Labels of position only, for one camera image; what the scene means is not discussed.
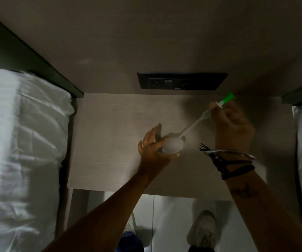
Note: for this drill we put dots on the black wall socket panel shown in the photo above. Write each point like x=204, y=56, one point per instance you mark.
x=182, y=81

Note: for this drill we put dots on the person's left grey shoe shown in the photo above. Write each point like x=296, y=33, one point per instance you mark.
x=132, y=223

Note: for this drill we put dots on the person's left hand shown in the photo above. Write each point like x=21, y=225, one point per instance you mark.
x=151, y=154

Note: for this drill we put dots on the person's grey shoe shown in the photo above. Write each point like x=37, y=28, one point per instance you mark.
x=132, y=223
x=202, y=228

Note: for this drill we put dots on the clear drinking glass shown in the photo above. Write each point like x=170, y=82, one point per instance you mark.
x=173, y=146

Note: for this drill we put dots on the person's left thumb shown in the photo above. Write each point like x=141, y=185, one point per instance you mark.
x=172, y=155

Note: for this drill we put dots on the dark headboard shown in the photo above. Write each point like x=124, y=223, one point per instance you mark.
x=27, y=55
x=301, y=94

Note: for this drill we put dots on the person's right grey shoe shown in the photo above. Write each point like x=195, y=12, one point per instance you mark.
x=202, y=228

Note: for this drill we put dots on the person's blue trousers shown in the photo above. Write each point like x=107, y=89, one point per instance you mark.
x=130, y=242

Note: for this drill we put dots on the person's left forearm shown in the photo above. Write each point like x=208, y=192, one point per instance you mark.
x=109, y=215

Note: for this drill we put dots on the person's right thumb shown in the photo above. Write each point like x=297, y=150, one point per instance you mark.
x=213, y=110

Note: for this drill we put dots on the silver bangle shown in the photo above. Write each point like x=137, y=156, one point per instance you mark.
x=234, y=152

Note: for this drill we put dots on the person's right forearm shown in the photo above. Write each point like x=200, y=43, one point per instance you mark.
x=261, y=209

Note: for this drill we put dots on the person's right hand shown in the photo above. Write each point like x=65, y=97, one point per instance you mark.
x=233, y=131

